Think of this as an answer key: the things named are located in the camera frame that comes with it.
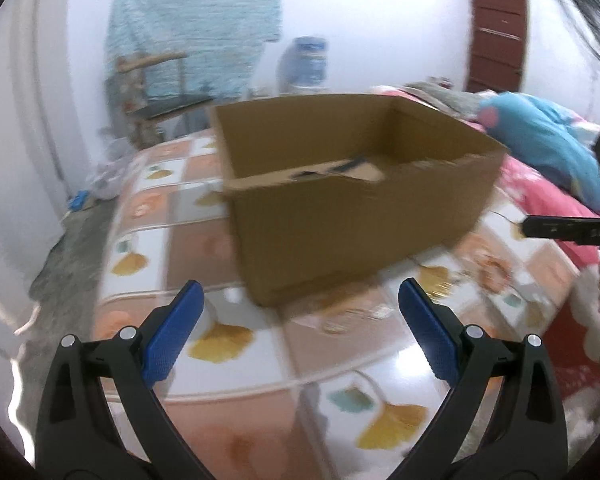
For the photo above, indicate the grey knitted blanket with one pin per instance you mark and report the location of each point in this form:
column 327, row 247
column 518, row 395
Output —
column 459, row 104

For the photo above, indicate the ginkgo pattern tablecloth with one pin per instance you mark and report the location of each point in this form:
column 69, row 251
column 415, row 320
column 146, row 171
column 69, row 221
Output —
column 333, row 386

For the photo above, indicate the teal patterned wall cloth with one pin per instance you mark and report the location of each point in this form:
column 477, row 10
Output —
column 224, row 39

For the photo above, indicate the dark red wooden door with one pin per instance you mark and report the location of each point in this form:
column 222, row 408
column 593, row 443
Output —
column 498, row 45

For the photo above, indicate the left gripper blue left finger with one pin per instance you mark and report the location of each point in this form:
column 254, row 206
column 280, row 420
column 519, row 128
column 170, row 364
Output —
column 76, row 437

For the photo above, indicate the blue plush pillow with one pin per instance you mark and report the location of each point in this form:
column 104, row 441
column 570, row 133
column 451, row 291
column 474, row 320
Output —
column 544, row 136

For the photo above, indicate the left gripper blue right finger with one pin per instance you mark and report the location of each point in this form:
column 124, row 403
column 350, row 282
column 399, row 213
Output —
column 526, row 435

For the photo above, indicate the brown cardboard box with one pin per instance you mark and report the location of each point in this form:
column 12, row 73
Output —
column 298, row 237

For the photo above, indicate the wooden chair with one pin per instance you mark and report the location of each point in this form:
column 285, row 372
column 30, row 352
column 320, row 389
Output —
column 151, row 90

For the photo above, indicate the pink strap smart watch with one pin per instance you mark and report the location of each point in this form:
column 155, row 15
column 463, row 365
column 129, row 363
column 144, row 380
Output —
column 355, row 168

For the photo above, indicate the pink floral blanket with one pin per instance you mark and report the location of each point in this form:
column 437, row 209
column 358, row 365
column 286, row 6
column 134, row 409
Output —
column 532, row 193

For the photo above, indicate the white plastic bag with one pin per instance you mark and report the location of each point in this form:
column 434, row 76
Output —
column 106, row 182

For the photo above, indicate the water dispenser with bottle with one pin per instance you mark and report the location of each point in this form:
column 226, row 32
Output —
column 302, row 69

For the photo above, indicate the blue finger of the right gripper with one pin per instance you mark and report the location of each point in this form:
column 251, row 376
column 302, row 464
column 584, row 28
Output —
column 580, row 231

